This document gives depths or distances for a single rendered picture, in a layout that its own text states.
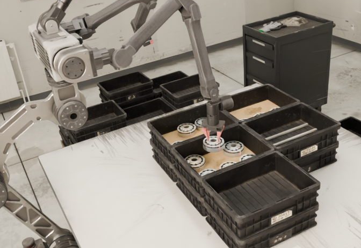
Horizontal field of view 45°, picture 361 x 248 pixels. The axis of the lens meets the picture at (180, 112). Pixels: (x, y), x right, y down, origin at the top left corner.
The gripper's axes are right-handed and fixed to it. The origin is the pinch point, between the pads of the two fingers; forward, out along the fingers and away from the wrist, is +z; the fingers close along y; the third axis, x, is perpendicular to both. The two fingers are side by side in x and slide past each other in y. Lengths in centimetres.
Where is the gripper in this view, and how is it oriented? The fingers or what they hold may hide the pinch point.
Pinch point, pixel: (213, 139)
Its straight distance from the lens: 212.7
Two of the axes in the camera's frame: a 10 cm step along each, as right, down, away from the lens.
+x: -3.2, 4.6, -8.3
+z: 0.6, 8.8, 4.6
